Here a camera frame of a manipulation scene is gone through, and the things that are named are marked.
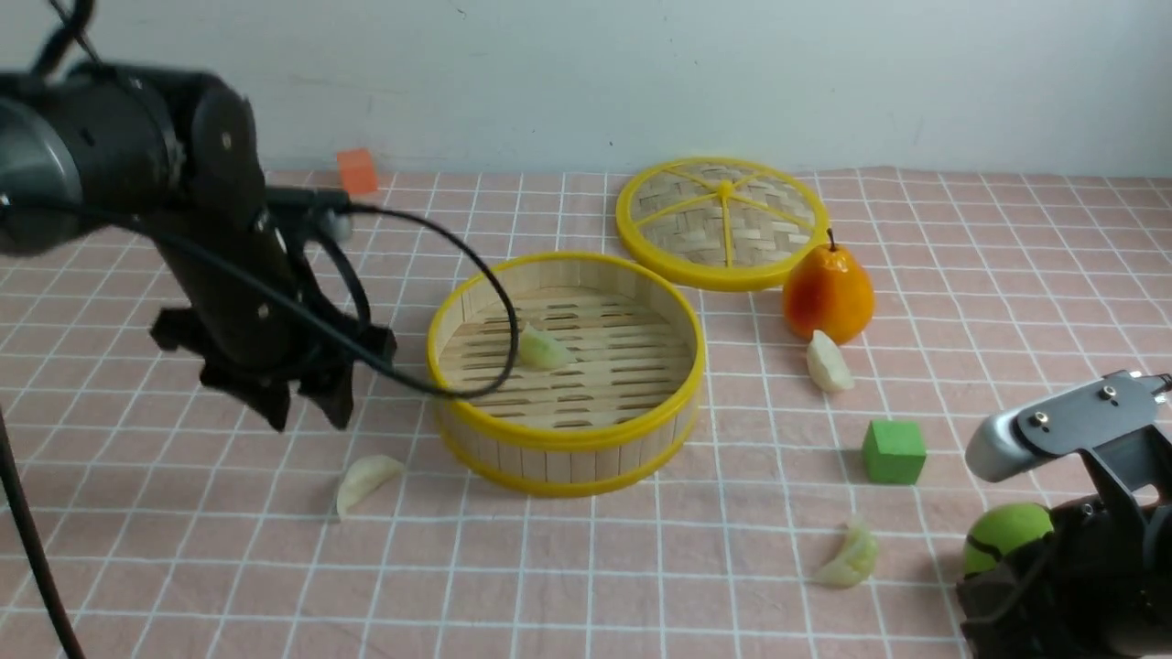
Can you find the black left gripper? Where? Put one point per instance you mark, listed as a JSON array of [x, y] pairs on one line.
[[273, 301]]

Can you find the white dumpling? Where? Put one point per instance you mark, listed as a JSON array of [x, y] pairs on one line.
[[827, 368], [362, 478]]

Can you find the greenish dumpling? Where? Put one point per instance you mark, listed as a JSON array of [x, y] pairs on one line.
[[539, 350]]

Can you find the pale green dumpling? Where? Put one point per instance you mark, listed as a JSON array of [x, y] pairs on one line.
[[855, 560]]

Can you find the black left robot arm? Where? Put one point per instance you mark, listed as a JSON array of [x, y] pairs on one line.
[[112, 142]]

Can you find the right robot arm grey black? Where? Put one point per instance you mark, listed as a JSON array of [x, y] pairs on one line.
[[1089, 578]]

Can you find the bamboo steamer tray yellow rim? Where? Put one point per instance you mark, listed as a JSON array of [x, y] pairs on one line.
[[618, 412]]

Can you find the woven bamboo steamer lid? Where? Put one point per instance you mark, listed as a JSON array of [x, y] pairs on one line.
[[719, 223]]

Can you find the orange foam cube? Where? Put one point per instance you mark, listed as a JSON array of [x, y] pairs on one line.
[[357, 172]]

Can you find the pink grid tablecloth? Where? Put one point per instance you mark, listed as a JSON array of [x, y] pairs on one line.
[[180, 526]]

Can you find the orange toy pear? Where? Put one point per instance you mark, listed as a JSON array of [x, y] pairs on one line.
[[829, 291]]

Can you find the green foam cube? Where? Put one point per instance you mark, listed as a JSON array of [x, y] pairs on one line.
[[894, 452]]

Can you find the green toy watermelon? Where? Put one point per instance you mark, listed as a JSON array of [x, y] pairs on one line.
[[1000, 531]]

